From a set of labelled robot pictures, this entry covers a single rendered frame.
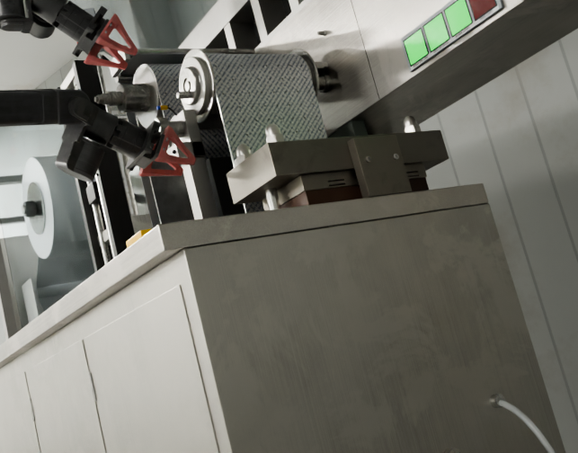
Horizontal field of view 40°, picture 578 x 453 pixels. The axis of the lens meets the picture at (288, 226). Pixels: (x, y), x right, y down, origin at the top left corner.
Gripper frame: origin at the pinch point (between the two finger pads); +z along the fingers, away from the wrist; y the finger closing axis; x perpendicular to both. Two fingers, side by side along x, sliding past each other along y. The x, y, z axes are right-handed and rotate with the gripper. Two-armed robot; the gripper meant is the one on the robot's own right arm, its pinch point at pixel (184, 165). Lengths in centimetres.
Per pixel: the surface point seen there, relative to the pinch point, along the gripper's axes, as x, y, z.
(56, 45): 216, -332, -9
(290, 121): 19.2, 0.4, 18.4
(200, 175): 3.4, -7.6, 5.7
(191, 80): 19.8, -3.4, -2.8
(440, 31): 31, 31, 30
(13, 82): 208, -386, -23
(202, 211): -3.6, -7.6, 8.3
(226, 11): 68, -38, 9
